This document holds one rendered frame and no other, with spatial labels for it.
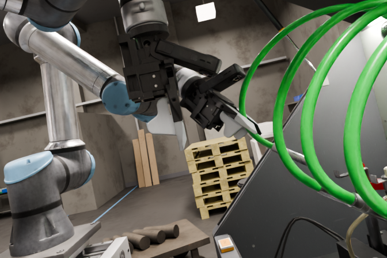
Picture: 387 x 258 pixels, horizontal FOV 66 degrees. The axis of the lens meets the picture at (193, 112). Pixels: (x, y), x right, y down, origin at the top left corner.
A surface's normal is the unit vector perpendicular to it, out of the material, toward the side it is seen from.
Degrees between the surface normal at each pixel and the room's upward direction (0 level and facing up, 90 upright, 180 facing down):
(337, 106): 90
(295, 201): 90
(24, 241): 73
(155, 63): 90
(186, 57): 90
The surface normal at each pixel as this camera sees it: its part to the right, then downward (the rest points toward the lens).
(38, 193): 0.58, -0.17
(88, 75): -0.24, -0.06
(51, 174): 0.94, -0.25
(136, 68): 0.06, -0.06
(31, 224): 0.15, -0.39
